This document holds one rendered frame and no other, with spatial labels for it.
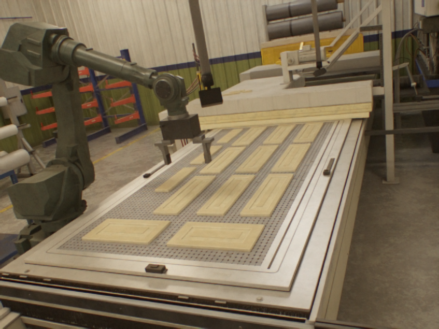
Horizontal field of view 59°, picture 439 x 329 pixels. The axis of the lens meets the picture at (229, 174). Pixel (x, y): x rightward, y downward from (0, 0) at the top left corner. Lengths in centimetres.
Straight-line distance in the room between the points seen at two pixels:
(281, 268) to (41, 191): 193
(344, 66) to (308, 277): 511
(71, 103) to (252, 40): 634
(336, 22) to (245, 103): 363
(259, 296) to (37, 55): 209
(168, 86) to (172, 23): 745
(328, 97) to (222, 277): 296
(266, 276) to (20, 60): 210
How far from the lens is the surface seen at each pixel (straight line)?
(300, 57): 525
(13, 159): 759
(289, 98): 450
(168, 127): 253
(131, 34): 1046
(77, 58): 282
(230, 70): 929
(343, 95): 439
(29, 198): 323
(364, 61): 658
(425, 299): 312
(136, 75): 259
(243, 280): 182
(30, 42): 295
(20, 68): 296
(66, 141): 333
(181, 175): 326
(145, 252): 224
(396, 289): 318
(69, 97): 321
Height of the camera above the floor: 192
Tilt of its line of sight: 20 degrees down
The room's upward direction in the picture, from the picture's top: 10 degrees counter-clockwise
